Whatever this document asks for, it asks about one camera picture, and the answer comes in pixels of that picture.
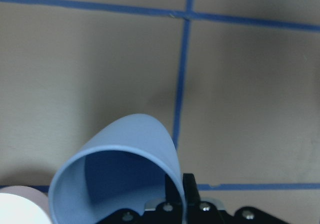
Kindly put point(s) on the pink bowl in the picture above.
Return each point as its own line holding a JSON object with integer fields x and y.
{"x": 22, "y": 204}

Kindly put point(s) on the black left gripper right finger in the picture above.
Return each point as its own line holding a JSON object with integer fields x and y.
{"x": 191, "y": 192}

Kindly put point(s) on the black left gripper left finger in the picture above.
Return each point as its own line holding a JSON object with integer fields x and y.
{"x": 172, "y": 194}

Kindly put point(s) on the blue cup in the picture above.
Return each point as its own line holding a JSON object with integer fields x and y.
{"x": 122, "y": 166}

